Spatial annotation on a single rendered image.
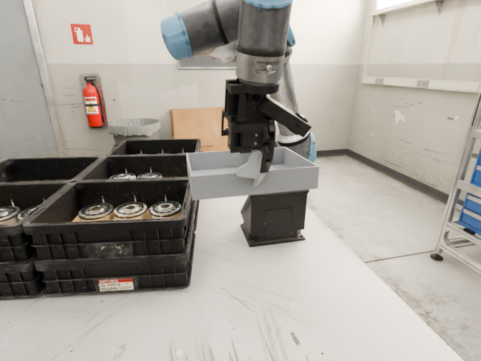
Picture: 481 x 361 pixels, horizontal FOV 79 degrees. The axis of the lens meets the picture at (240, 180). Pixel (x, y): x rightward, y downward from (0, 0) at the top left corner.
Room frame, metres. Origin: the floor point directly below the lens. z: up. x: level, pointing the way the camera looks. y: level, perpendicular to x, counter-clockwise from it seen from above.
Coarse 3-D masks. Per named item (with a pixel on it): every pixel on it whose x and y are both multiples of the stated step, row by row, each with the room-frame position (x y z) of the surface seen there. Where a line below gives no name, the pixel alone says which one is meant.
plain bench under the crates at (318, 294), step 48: (240, 240) 0.92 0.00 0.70; (336, 240) 0.92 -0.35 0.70; (192, 288) 0.67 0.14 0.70; (240, 288) 0.67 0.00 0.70; (288, 288) 0.67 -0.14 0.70; (336, 288) 0.67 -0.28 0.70; (384, 288) 0.67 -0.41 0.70; (0, 336) 0.51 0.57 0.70; (48, 336) 0.51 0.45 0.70; (96, 336) 0.51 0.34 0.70; (144, 336) 0.51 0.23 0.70; (192, 336) 0.51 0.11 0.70; (240, 336) 0.51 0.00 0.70; (288, 336) 0.51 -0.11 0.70; (336, 336) 0.51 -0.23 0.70; (384, 336) 0.51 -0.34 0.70; (432, 336) 0.51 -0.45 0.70
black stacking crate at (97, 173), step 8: (112, 160) 1.21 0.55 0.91; (120, 160) 1.21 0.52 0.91; (128, 160) 1.21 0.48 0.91; (136, 160) 1.22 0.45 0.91; (144, 160) 1.22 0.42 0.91; (152, 160) 1.22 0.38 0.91; (160, 160) 1.22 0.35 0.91; (168, 160) 1.23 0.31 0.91; (176, 160) 1.23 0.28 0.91; (184, 160) 1.23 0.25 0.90; (96, 168) 1.08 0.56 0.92; (104, 168) 1.15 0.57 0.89; (112, 168) 1.21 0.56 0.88; (120, 168) 1.21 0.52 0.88; (128, 168) 1.21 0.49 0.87; (136, 168) 1.22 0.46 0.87; (144, 168) 1.22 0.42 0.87; (152, 168) 1.22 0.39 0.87; (160, 168) 1.22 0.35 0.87; (168, 168) 1.23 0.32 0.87; (176, 168) 1.23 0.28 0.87; (184, 168) 1.23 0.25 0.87; (88, 176) 1.00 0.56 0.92; (96, 176) 1.07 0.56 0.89; (104, 176) 1.14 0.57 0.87; (136, 176) 1.21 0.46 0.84; (168, 176) 1.23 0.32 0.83; (176, 176) 1.23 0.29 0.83; (184, 176) 1.23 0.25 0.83; (192, 200) 0.99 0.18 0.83
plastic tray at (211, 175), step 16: (192, 160) 0.72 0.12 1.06; (208, 160) 0.73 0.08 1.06; (224, 160) 0.74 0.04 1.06; (288, 160) 0.75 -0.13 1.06; (304, 160) 0.65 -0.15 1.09; (192, 176) 0.53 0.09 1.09; (208, 176) 0.54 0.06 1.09; (224, 176) 0.55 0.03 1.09; (272, 176) 0.57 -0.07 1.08; (288, 176) 0.58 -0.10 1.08; (304, 176) 0.58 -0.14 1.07; (192, 192) 0.53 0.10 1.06; (208, 192) 0.54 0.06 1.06; (224, 192) 0.54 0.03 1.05; (240, 192) 0.55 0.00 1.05; (256, 192) 0.56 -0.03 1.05; (272, 192) 0.57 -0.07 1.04
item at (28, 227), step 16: (64, 192) 0.83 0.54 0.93; (48, 208) 0.73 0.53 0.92; (32, 224) 0.63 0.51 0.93; (48, 224) 0.63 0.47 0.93; (64, 224) 0.63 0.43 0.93; (80, 224) 0.63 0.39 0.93; (96, 224) 0.64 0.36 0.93; (112, 224) 0.64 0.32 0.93; (128, 224) 0.64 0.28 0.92; (144, 224) 0.65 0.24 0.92; (160, 224) 0.65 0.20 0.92; (176, 224) 0.65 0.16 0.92
